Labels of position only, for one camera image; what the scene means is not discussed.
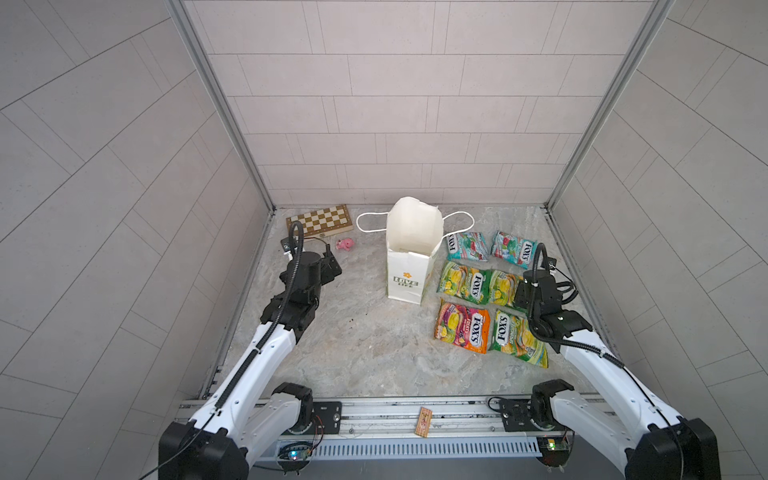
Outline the teal mint candy bag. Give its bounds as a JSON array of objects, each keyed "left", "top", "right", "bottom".
[
  {"left": 491, "top": 231, "right": 538, "bottom": 270},
  {"left": 445, "top": 231, "right": 489, "bottom": 261}
]

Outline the green yellow candy bag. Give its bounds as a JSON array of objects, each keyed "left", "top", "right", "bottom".
[{"left": 489, "top": 310, "right": 549, "bottom": 369}]

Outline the green spring tea candy bag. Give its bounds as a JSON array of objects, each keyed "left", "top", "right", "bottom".
[{"left": 437, "top": 261, "right": 487, "bottom": 305}]

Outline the orange fruit candy bag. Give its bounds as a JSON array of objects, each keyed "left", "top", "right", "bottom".
[{"left": 434, "top": 300, "right": 491, "bottom": 354}]

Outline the white paper bag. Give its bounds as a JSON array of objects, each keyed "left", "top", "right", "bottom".
[{"left": 371, "top": 196, "right": 475, "bottom": 305}]

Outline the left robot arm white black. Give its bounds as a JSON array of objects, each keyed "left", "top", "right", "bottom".
[{"left": 155, "top": 251, "right": 342, "bottom": 479}]

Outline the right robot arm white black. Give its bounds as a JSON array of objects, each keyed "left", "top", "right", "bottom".
[{"left": 518, "top": 268, "right": 721, "bottom": 479}]

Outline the small pink pig toy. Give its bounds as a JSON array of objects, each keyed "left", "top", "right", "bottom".
[{"left": 336, "top": 238, "right": 355, "bottom": 251}]

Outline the wooden chessboard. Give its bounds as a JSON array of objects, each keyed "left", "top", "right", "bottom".
[{"left": 286, "top": 204, "right": 355, "bottom": 238}]

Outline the right controller board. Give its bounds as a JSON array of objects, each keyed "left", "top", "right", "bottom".
[{"left": 537, "top": 437, "right": 572, "bottom": 469}]

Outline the left controller board with LED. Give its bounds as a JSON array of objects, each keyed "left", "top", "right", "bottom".
[{"left": 277, "top": 441, "right": 314, "bottom": 474}]

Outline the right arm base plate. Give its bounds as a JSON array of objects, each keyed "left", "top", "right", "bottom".
[{"left": 495, "top": 398, "right": 569, "bottom": 434}]

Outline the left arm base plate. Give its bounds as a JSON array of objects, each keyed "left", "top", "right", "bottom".
[{"left": 285, "top": 401, "right": 343, "bottom": 435}]

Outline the aluminium front rail frame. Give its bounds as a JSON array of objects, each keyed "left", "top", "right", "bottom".
[{"left": 167, "top": 392, "right": 670, "bottom": 444}]

